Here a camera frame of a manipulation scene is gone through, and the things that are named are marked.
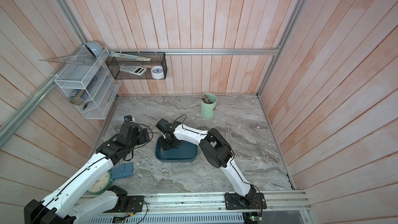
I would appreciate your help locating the mint green cup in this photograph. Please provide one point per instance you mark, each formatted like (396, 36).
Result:
(208, 110)

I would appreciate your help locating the green wall clock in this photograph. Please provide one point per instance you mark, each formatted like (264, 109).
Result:
(101, 184)

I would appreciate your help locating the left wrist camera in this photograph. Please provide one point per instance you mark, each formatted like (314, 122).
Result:
(128, 118)

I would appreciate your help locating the black mesh wall basket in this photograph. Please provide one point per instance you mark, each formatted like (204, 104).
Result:
(137, 65)

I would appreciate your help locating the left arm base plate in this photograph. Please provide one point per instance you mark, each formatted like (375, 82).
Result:
(135, 203)

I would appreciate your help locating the teal plastic storage tray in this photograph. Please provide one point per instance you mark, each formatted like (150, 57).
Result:
(186, 152)

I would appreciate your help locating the white tape roll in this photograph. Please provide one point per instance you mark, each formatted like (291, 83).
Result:
(157, 72)

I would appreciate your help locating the green ruler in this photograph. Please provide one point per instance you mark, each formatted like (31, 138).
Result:
(128, 57)

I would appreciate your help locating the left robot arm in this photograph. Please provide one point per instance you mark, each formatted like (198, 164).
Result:
(60, 207)

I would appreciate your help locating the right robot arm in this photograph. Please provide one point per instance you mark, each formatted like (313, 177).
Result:
(218, 152)

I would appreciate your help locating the metal roll in rack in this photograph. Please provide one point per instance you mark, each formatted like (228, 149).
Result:
(79, 97)

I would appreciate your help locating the aluminium front rail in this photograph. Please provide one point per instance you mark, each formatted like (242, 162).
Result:
(214, 202)

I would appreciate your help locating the white calculator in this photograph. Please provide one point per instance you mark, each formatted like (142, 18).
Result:
(133, 69)

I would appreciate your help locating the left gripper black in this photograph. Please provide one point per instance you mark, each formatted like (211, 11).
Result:
(144, 138)

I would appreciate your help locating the white wire shelf rack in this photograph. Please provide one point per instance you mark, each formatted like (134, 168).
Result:
(96, 79)

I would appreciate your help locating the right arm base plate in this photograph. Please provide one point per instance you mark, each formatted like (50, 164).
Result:
(236, 202)

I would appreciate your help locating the clear triangle ruler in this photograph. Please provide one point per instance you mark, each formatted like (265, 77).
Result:
(79, 59)

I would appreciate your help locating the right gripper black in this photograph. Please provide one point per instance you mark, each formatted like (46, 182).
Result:
(165, 146)

